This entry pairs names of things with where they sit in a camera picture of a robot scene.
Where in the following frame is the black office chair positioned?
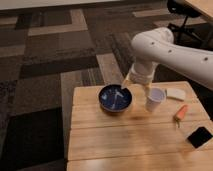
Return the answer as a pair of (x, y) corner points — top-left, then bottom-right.
(167, 0), (213, 48)

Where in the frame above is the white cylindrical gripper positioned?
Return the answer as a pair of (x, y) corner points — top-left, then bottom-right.
(121, 62), (155, 97)

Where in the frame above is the wooden desk corner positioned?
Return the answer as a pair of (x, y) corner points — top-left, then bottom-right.
(184, 0), (213, 21)

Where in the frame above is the orange toy carrot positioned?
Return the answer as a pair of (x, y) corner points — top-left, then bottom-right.
(173, 105), (188, 127)

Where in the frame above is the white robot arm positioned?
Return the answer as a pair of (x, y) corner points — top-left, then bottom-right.
(121, 27), (213, 91)

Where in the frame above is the blue ceramic bowl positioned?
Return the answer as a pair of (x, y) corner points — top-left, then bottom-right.
(98, 84), (132, 113)

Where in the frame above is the white paper cup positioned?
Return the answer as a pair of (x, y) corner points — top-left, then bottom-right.
(145, 88), (166, 112)

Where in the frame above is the black square pad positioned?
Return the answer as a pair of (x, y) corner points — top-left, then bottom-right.
(187, 127), (213, 148)

